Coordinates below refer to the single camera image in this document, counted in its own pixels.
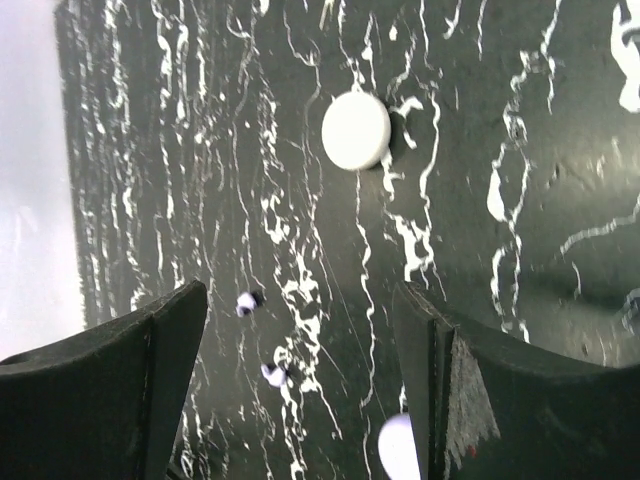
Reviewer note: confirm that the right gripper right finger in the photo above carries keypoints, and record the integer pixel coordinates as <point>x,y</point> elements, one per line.
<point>485,405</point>

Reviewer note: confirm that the white earbud charging case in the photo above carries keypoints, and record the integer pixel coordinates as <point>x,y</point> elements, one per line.
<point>356,131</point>

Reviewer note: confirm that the purple earbud lower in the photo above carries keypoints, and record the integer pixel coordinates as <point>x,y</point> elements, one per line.
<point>275,374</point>

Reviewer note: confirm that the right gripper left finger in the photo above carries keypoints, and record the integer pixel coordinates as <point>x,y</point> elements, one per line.
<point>104,403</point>

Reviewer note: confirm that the purple earbud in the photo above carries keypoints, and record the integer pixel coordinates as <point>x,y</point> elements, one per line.
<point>275,374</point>
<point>248,302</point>

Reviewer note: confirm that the purple earbud upper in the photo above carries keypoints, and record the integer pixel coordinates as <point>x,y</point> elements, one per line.
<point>248,302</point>

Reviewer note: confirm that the purple round earbud case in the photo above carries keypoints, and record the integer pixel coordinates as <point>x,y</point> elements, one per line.
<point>397,449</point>

